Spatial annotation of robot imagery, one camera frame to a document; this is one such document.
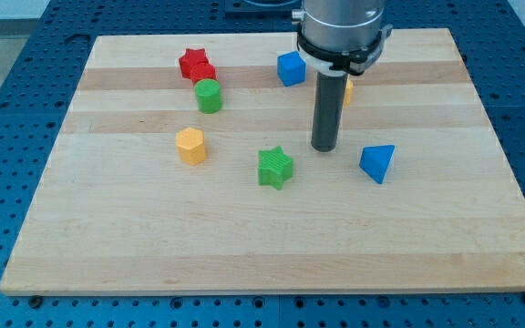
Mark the blue cube block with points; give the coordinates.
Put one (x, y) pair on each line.
(291, 69)

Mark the red star block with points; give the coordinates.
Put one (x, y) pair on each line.
(190, 59)

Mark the yellow block behind pointer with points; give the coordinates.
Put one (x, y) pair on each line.
(349, 91)

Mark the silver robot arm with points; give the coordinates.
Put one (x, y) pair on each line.
(339, 25)

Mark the yellow hexagon block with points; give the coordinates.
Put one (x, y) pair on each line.
(191, 147)

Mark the green star block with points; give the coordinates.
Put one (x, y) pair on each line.
(274, 167)

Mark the green cylinder block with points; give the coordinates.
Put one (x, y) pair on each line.
(208, 95)

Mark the dark grey cylindrical pointer tool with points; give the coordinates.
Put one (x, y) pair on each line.
(328, 105)

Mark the light wooden board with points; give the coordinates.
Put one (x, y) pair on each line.
(116, 212)

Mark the blue triangular prism block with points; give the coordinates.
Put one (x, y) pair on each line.
(375, 161)

